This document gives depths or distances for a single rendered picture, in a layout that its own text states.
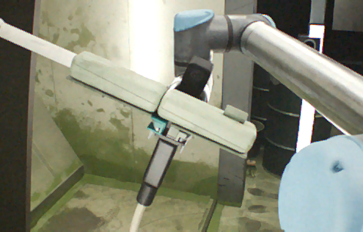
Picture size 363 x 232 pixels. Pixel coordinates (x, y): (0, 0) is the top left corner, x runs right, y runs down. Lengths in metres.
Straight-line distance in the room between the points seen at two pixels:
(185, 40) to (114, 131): 2.04
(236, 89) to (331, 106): 1.86
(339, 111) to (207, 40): 0.38
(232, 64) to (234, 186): 0.89
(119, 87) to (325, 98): 0.31
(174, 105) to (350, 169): 0.30
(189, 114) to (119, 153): 2.33
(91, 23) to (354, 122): 2.30
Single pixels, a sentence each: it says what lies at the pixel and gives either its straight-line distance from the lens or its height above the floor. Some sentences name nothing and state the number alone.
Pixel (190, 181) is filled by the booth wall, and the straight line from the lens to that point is 2.77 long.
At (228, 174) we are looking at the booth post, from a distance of 2.66.
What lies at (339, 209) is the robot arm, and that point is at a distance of 0.33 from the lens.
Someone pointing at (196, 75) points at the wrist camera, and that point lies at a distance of 0.66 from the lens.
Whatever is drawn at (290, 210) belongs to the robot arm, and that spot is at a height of 1.37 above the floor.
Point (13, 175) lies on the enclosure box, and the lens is 1.12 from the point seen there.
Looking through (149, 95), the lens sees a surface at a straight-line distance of 0.56.
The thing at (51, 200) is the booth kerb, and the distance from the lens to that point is 2.78.
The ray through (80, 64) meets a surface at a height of 1.46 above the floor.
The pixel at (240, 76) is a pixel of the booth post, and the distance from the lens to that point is 2.39.
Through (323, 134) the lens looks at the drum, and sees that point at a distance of 3.09.
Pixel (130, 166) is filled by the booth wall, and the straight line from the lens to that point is 2.88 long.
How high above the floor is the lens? 1.59
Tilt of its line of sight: 21 degrees down
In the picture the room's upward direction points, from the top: straight up
